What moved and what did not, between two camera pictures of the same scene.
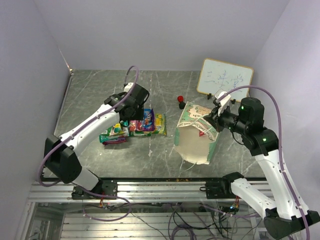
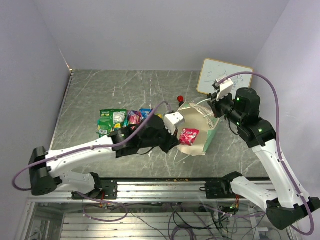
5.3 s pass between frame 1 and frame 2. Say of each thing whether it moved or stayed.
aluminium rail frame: stayed
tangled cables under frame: stayed
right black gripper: moved
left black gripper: moved
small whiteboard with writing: stayed
